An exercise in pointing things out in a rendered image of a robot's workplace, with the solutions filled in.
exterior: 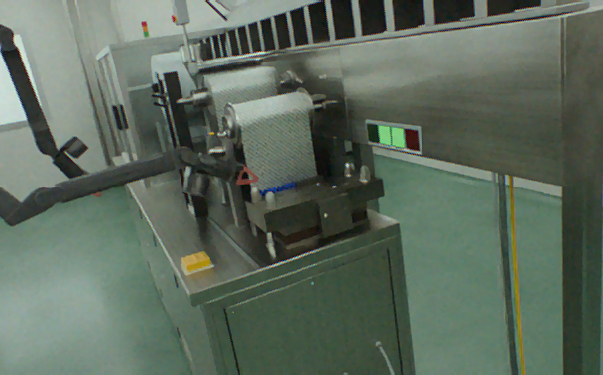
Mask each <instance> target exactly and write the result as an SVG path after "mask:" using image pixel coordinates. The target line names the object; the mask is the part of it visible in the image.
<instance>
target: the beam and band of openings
mask: <svg viewBox="0 0 603 375"><path fill-rule="evenodd" d="M535 7H540V8H538V9H531V10H524V11H517V12H515V10H522V9H528V8H535ZM588 8H589V1H588V0H259V1H256V2H253V3H251V4H249V5H246V6H244V7H242V8H239V9H237V10H235V11H231V12H229V13H227V14H224V16H225V17H226V19H227V22H225V21H224V20H223V19H222V17H221V16H220V17H217V19H215V20H213V21H209V22H207V23H205V24H202V25H200V26H198V27H195V28H193V29H191V30H187V32H193V31H200V30H207V29H215V28H222V27H223V28H224V36H225V42H226V48H227V53H228V56H229V57H235V56H241V55H246V54H252V53H258V52H264V51H270V50H277V49H284V48H286V49H287V52H291V51H299V50H307V49H314V48H323V47H330V46H337V45H346V44H353V43H360V42H369V41H376V40H384V38H392V37H398V36H406V35H414V34H421V33H430V32H437V31H444V30H453V29H460V28H468V27H476V26H483V25H491V24H499V23H506V22H515V21H520V20H522V19H529V18H537V17H544V16H552V15H559V14H564V13H570V12H576V11H581V10H587V9H588ZM469 17H475V18H471V20H463V21H460V20H462V18H469ZM422 25H426V26H423V27H418V26H422ZM385 31H388V32H385Z"/></svg>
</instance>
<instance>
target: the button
mask: <svg viewBox="0 0 603 375"><path fill-rule="evenodd" d="M181 262H182V265H183V266H184V268H185V270H186V271H187V272H191V271H194V270H197V269H200V268H203V267H206V266H210V265H211V261H210V258H208V257H207V256H206V255H205V253H204V252H201V253H197V254H194V255H191V256H188V257H184V258H181Z"/></svg>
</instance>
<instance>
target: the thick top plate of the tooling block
mask: <svg viewBox="0 0 603 375"><path fill-rule="evenodd" d="M354 173H355V175H353V176H344V175H345V174H342V175H337V176H333V177H330V178H326V179H324V181H323V182H319V183H315V184H311V185H308V186H304V187H302V188H295V187H294V188H290V189H287V190H283V191H280V192H276V193H273V196H274V198H275V199H276V200H277V205H278V207H274V209H269V210H268V209H265V206H266V204H265V196H262V199H263V200H262V201H260V202H251V199H249V200H246V201H245V205H246V211H247V216H248V219H249V220H250V221H251V222H254V223H255V224H256V225H258V226H259V227H260V228H261V230H263V231H264V232H265V233H267V234H268V233H271V232H274V231H278V230H281V228H284V227H288V226H291V225H294V224H298V223H301V222H305V221H308V220H311V219H314V218H317V211H316V203H315V202H316V201H318V200H322V199H326V198H329V197H332V196H336V195H339V194H343V193H348V194H349V201H350V206H353V205H357V204H360V203H364V202H367V201H370V200H374V199H377V198H380V197H383V196H385V191H384V181H382V178H378V177H375V176H372V175H370V178H371V180H370V181H359V179H360V175H359V174H360V172H358V171H354Z"/></svg>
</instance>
